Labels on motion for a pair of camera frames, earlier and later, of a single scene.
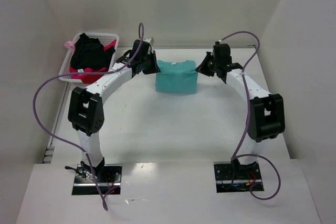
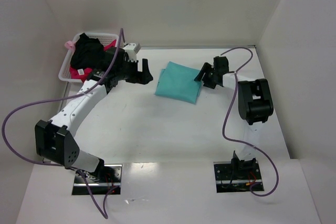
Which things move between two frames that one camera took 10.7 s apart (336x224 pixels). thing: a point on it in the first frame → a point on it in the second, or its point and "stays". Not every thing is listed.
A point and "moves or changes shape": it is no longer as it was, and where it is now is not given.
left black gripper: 148,62 → 132,71
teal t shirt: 180,77 moves or changes shape
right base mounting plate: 233,177 stays
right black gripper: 210,64 → 210,75
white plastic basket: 105,38 stays
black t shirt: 90,54 stays
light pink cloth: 70,44 stays
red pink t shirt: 89,78 stays
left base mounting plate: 108,176 stays
